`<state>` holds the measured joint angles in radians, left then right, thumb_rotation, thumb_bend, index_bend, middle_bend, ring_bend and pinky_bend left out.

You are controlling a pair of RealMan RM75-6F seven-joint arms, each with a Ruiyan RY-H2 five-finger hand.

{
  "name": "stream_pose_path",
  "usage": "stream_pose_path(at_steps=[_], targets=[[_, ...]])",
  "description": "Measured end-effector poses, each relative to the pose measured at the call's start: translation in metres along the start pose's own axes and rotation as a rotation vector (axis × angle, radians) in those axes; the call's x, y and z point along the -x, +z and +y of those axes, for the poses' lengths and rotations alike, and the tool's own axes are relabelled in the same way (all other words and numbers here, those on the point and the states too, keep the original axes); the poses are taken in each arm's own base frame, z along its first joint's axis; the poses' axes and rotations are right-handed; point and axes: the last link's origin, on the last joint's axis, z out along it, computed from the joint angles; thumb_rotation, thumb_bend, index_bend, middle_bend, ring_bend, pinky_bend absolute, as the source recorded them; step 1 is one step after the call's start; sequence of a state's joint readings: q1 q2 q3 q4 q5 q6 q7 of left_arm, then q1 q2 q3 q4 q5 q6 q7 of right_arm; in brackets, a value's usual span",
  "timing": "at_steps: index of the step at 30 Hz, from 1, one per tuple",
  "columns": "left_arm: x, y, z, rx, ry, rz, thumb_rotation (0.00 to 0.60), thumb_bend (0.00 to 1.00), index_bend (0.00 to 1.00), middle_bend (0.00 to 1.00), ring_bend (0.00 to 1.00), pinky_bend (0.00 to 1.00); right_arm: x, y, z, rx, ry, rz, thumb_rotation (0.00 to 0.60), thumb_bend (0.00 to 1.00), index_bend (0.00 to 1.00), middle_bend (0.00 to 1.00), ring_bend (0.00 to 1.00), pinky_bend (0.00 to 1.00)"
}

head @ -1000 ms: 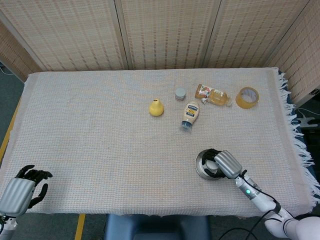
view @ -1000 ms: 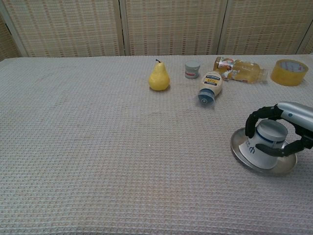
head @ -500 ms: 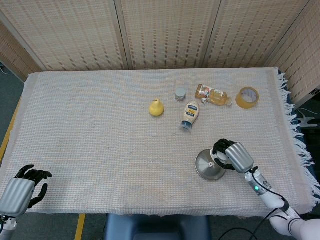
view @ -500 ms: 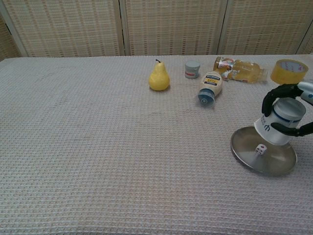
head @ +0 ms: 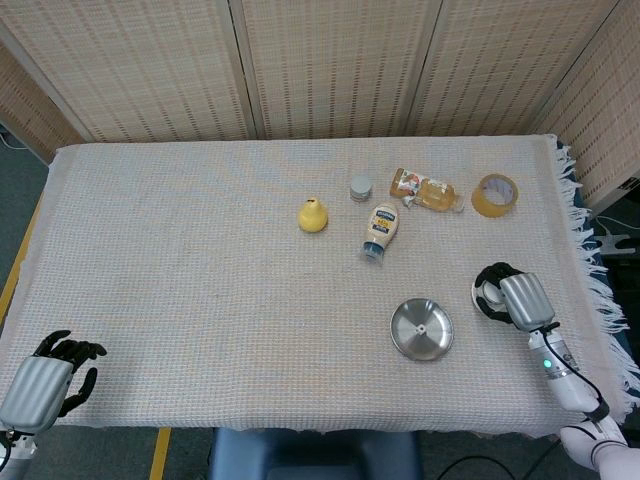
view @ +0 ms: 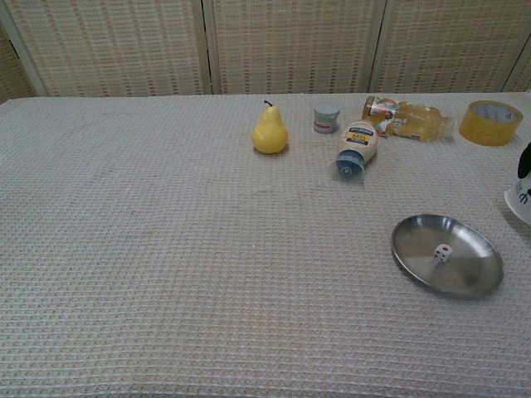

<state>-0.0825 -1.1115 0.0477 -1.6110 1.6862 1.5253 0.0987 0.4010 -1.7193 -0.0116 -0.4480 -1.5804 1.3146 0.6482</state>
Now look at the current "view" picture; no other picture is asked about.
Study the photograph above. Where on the small grey-lidded jar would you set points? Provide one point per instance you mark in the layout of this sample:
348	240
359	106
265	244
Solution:
326	120

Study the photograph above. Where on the woven folding screen panel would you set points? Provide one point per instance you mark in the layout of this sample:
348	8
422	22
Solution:
12	79
523	79
290	45
112	45
448	45

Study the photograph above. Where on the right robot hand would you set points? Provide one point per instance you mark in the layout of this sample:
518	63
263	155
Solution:
526	163

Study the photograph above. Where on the beige waffle tablecloth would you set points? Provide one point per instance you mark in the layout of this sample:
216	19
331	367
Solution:
166	248

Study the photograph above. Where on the amber juice bottle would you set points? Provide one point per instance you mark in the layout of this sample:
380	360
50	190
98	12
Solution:
415	120

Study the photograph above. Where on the round metal plate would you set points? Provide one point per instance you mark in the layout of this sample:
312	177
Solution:
477	257

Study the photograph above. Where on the mayonnaise squeeze bottle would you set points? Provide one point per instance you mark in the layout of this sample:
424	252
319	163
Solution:
360	139

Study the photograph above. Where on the yellow tape roll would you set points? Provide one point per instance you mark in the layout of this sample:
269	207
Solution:
481	130

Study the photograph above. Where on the white paper cup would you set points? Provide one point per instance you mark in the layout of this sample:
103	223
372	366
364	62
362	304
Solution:
520	201

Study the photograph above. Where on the yellow pear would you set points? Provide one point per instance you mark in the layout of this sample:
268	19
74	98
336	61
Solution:
269	132

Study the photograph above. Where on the white die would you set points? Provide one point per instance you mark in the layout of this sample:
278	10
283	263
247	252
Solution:
442	253

